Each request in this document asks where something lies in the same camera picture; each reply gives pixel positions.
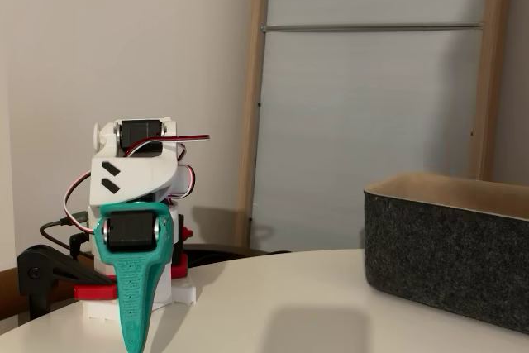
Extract dark grey felt bin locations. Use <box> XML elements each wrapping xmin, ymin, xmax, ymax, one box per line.
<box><xmin>363</xmin><ymin>170</ymin><xmax>529</xmax><ymax>336</ymax></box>

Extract black clamp with red pad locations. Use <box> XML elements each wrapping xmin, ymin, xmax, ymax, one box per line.
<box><xmin>17</xmin><ymin>245</ymin><xmax>119</xmax><ymax>322</ymax></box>
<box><xmin>169</xmin><ymin>214</ymin><xmax>194</xmax><ymax>279</ymax></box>

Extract black angled power plug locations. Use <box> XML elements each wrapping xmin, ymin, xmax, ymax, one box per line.
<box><xmin>69</xmin><ymin>231</ymin><xmax>90</xmax><ymax>260</ymax></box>

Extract thin metal rod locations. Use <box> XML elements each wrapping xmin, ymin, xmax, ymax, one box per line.
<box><xmin>259</xmin><ymin>21</ymin><xmax>484</xmax><ymax>35</ymax></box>

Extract black cable with grey plug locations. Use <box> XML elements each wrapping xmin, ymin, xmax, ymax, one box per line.
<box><xmin>40</xmin><ymin>212</ymin><xmax>90</xmax><ymax>255</ymax></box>

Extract red white black servo cable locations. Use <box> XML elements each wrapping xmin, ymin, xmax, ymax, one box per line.
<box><xmin>63</xmin><ymin>169</ymin><xmax>98</xmax><ymax>235</ymax></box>
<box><xmin>123</xmin><ymin>132</ymin><xmax>211</xmax><ymax>158</ymax></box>
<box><xmin>173</xmin><ymin>164</ymin><xmax>198</xmax><ymax>200</ymax></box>

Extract light wooden frame post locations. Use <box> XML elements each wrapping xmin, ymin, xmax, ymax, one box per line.
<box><xmin>466</xmin><ymin>0</ymin><xmax>516</xmax><ymax>180</ymax></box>
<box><xmin>235</xmin><ymin>0</ymin><xmax>272</xmax><ymax>249</ymax></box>

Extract translucent grey frame panel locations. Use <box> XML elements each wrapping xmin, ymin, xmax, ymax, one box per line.
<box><xmin>250</xmin><ymin>0</ymin><xmax>488</xmax><ymax>253</ymax></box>

